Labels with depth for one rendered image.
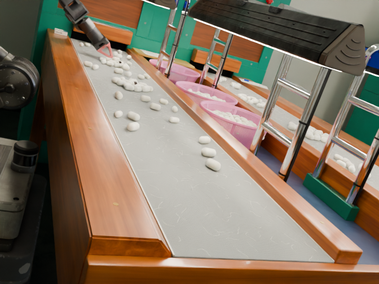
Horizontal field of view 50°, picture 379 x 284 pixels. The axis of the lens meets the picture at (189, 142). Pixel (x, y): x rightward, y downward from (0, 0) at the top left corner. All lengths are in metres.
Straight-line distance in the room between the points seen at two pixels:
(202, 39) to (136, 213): 1.93
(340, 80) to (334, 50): 3.82
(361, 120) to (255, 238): 3.54
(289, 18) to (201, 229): 0.41
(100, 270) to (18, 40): 2.71
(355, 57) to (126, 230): 0.42
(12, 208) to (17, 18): 2.13
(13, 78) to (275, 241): 0.80
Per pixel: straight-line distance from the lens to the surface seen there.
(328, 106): 4.48
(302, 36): 0.72
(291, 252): 0.72
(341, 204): 1.17
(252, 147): 1.09
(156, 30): 2.36
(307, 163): 1.33
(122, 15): 2.31
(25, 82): 1.19
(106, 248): 0.56
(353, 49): 0.67
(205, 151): 1.00
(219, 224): 0.71
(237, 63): 2.50
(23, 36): 3.16
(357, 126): 4.22
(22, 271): 1.23
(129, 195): 0.66
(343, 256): 0.77
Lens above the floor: 1.06
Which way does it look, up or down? 17 degrees down
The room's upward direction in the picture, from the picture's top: 18 degrees clockwise
